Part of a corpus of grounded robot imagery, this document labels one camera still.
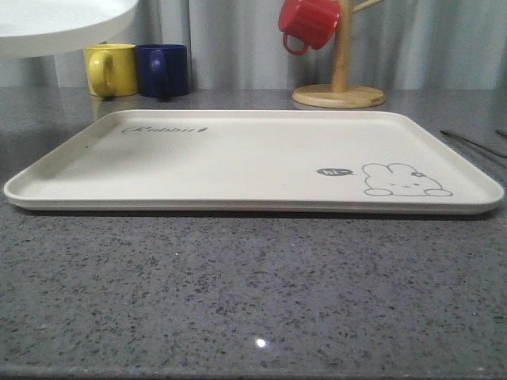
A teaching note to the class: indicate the silver metal fork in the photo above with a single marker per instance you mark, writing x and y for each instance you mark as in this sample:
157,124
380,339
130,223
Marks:
466,139

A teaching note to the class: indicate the silver metal chopstick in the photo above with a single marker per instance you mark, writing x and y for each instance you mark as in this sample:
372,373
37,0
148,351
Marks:
501,133

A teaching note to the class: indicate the white round plate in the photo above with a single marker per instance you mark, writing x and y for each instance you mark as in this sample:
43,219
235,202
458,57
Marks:
39,28

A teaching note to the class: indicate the cream rabbit serving tray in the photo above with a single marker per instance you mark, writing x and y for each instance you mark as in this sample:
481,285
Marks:
255,160

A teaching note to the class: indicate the wooden mug tree stand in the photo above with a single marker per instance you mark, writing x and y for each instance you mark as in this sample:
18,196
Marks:
339,93

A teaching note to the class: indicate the grey curtain backdrop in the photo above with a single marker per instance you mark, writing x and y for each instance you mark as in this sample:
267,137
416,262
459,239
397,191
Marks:
395,44

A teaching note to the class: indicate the dark blue mug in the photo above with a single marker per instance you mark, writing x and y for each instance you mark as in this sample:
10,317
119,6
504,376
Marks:
162,70

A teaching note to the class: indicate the red mug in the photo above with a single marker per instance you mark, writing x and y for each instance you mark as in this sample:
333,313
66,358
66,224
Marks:
308,24

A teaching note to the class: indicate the yellow mug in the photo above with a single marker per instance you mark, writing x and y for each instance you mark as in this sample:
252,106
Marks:
111,70

